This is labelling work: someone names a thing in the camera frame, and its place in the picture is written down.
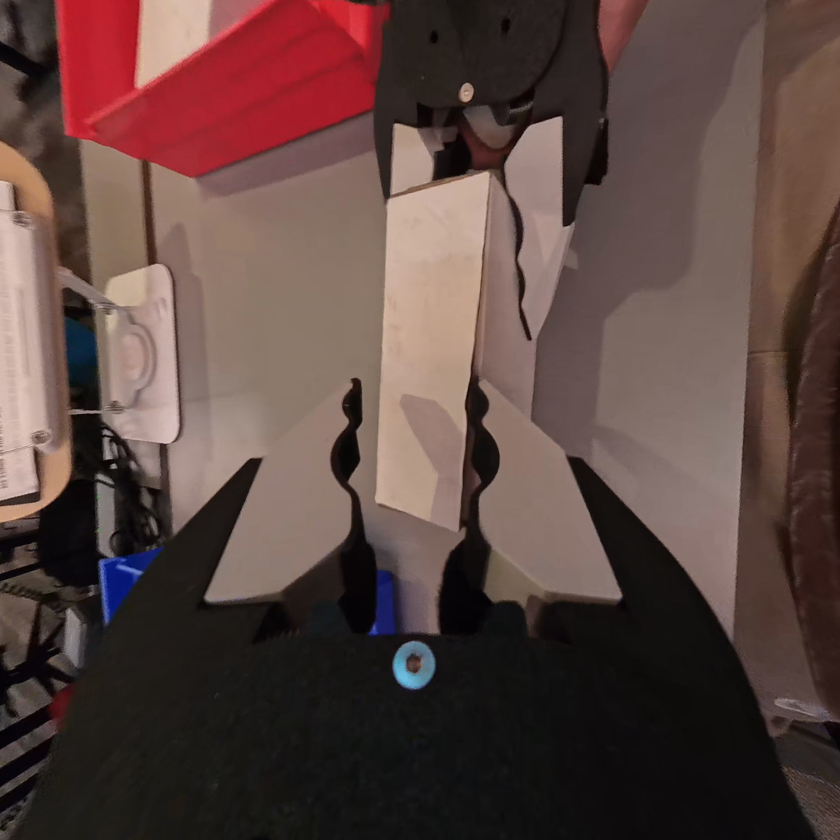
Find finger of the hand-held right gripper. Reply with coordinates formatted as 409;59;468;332
503;117;578;343
390;122;460;198

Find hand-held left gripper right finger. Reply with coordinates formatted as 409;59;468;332
438;379;624;636

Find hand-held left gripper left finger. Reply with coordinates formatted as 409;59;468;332
203;377;378;634

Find red plastic bin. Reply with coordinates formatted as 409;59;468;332
56;0;395;178

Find white cardboard box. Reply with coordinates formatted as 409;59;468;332
134;0;214;89
375;169;536;532

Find grey desk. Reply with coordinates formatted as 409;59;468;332
79;0;769;657

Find person's right hand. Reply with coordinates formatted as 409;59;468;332
598;0;649;74

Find blue plastic bin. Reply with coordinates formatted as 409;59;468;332
98;548;165;626

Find white stand plate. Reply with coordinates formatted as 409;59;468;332
101;262;181;444

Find brown leather chair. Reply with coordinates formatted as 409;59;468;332
777;197;840;723

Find black cables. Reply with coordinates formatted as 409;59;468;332
39;420;165;578

